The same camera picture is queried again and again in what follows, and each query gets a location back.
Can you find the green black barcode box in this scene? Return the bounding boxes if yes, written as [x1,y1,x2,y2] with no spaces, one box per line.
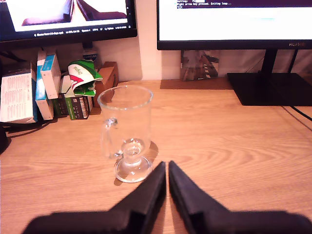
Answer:
[63,95,91,120]

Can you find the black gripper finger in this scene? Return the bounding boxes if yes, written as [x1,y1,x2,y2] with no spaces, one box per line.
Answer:
[107,160,168,234]
[168,160,232,234]

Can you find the white printed cardboard box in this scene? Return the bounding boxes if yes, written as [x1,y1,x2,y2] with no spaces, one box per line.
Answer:
[0,62,39,124]

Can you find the brown cardboard box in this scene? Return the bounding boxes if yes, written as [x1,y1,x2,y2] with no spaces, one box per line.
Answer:
[93,61,119,108]

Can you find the grey brown photo card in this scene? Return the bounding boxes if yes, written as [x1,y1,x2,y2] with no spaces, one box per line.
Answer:
[180,50,219,81]

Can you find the crumpled green white packet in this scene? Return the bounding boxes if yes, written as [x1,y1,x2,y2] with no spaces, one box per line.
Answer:
[67,59,103,97]

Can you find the white box with blue end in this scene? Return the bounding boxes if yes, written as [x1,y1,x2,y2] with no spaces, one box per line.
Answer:
[40,54,62,100]

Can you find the dark green box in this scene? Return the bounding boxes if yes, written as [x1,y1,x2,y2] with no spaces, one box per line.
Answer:
[52,98,66,117]

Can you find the small clear glass cup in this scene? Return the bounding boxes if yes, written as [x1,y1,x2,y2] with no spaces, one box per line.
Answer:
[97,84,154,183]

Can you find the black Huawei computer monitor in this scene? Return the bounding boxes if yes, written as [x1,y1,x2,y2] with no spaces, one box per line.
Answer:
[156,0,312,107]

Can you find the tall blue white box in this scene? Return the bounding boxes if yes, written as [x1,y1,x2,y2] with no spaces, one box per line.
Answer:
[35,50,55,121]

